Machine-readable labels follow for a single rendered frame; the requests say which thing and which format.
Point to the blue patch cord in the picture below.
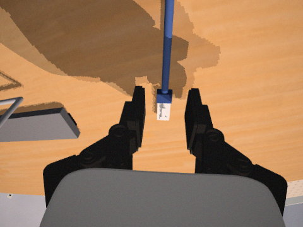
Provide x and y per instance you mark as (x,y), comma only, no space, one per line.
(167,43)

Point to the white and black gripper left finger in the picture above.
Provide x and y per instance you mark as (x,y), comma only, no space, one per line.
(112,151)

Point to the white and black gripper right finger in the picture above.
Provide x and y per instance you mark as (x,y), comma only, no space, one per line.
(218,157)

